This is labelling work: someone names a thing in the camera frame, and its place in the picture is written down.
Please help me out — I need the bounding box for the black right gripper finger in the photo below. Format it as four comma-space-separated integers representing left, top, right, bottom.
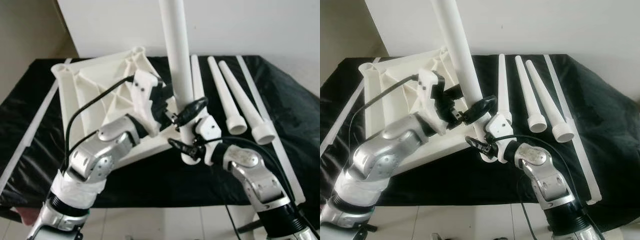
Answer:
465, 135, 488, 153
167, 138, 193, 157

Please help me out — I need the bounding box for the white tapered table leg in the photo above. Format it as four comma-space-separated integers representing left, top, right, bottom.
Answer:
515, 55, 547, 133
190, 55, 206, 121
159, 0, 201, 161
218, 60, 277, 146
497, 53, 512, 123
207, 56, 248, 136
431, 0, 497, 160
525, 59, 575, 143

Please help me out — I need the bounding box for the black table cloth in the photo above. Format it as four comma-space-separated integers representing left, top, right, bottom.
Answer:
320, 52, 640, 231
0, 54, 321, 208

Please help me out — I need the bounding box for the long white plastic strip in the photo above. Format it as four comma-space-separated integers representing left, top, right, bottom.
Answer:
544, 54, 603, 205
320, 57, 381, 153
236, 55, 307, 203
0, 57, 73, 181

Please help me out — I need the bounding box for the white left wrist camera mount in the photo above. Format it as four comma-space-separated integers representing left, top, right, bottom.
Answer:
417, 69, 448, 136
131, 70, 163, 136

